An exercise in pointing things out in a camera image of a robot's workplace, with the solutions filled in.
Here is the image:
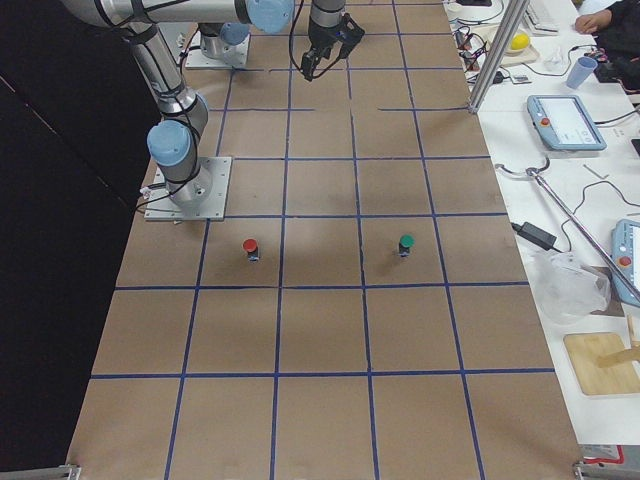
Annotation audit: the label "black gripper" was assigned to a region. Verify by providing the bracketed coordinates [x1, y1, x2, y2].
[301, 0, 346, 81]

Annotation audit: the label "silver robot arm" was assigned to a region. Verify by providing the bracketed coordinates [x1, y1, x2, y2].
[198, 22, 250, 63]
[63, 1, 303, 219]

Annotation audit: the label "red push button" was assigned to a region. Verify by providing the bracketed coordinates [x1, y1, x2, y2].
[242, 238, 260, 262]

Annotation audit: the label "person's hand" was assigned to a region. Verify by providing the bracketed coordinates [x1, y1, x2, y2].
[574, 9, 612, 34]

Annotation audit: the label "yellow lemon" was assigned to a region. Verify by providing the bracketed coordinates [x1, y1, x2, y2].
[507, 33, 530, 54]

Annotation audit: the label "beige tray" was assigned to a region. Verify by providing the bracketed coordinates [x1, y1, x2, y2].
[471, 24, 539, 66]

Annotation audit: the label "metal cane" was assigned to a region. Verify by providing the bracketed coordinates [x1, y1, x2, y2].
[494, 156, 639, 300]

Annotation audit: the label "far teach pendant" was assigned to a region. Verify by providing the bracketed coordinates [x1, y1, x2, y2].
[526, 95, 607, 151]

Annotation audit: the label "teach pendant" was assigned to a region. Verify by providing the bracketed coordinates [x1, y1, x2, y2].
[526, 95, 607, 151]
[611, 219, 639, 307]

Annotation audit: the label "light blue plastic cup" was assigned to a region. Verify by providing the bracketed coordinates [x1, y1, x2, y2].
[565, 56, 598, 89]

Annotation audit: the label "black power adapter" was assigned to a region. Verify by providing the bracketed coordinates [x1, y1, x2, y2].
[511, 222, 559, 252]

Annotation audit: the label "clear plastic bag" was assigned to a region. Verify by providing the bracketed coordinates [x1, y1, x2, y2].
[532, 252, 611, 325]

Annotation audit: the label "near teach pendant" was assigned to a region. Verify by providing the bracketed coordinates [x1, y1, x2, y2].
[611, 219, 639, 307]

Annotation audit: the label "wooden cutting board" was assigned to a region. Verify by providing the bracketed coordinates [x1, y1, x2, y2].
[563, 332, 639, 396]

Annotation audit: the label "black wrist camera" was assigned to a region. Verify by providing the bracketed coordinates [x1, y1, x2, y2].
[335, 13, 365, 59]

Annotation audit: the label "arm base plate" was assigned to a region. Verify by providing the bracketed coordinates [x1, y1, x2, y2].
[143, 157, 232, 221]
[185, 33, 250, 70]

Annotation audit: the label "aluminium frame post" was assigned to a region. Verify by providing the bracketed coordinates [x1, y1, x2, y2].
[468, 0, 529, 114]

